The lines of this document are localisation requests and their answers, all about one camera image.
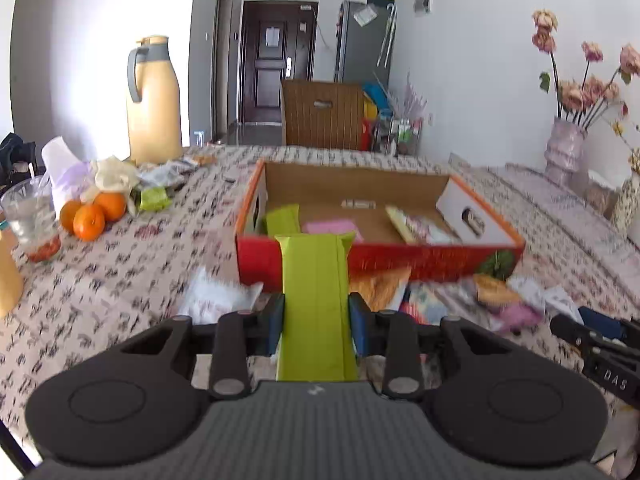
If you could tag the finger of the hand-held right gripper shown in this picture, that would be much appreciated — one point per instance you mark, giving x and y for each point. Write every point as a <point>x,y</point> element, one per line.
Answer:
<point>607,322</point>
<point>570,330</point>

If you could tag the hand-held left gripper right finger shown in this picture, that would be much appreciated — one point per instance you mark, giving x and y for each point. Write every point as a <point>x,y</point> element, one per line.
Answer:
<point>357,322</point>

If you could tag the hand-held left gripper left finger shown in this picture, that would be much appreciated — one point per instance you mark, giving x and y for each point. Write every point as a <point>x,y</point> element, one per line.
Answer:
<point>273,321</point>

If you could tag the green snack packet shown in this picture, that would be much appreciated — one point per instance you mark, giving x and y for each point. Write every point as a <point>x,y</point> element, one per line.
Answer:
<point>315,300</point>
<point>282,220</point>
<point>155,199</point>

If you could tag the red cardboard box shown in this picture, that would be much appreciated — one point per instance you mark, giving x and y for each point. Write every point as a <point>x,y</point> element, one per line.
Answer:
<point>380,260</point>

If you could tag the large beige bordered snack packet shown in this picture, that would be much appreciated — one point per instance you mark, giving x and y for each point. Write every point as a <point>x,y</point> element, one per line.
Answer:
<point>420,227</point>

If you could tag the orange snack packet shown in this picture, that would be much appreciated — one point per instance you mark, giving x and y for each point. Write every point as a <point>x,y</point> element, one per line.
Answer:
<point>382,287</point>

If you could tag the white orange biscuit packet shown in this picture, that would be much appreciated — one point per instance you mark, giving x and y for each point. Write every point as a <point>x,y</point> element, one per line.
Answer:
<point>215,297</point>

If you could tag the pink floral cloth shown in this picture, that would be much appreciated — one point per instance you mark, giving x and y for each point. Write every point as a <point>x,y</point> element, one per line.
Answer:
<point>575,230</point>

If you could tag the glass jar with white lid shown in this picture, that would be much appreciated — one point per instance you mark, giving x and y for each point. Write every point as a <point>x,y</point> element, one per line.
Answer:
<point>600,192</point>

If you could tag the yellow flower branches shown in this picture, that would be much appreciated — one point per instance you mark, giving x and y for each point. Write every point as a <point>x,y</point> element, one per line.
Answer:
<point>632,157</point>

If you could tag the pink mottled vase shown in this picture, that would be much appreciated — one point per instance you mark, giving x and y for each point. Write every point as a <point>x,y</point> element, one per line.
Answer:
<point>565,152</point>

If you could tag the orange fruit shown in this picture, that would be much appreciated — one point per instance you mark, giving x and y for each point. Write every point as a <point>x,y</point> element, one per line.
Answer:
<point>69,215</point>
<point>111,206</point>
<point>89,222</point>

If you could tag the wooden chair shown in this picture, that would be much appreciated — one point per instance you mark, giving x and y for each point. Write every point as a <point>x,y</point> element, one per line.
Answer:
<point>322,117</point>

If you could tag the blue plastic item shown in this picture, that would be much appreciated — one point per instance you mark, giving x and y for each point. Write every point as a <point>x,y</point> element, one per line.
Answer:
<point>375,95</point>

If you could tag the lavender bunch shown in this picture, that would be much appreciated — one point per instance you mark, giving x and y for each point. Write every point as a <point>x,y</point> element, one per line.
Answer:
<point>412,100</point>

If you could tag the dried pink roses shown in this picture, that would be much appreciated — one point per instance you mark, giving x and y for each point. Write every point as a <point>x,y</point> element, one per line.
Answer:
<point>587,90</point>

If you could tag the yellow thermos jug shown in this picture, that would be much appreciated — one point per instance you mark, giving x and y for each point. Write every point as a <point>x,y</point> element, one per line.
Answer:
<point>155,110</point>

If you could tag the dark brown door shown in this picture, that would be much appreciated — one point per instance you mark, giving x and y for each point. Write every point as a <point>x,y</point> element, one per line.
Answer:
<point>272,65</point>

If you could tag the clear plastic cup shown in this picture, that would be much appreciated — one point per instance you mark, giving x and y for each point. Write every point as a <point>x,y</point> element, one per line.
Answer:
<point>32,225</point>

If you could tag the white paper cup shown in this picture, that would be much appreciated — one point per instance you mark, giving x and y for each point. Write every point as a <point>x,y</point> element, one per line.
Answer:
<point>60,165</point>

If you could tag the grey refrigerator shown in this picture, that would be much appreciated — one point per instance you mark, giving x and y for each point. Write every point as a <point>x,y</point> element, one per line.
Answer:
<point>362,50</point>

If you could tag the white umbrella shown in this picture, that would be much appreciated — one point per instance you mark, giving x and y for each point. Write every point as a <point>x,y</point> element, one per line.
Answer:
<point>387,35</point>

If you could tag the black bag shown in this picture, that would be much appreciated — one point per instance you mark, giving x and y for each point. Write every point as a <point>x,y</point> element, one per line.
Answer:
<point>17,157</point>

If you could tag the paper sheet on refrigerator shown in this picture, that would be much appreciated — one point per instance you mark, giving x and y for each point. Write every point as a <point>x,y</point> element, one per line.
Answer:
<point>365,14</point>

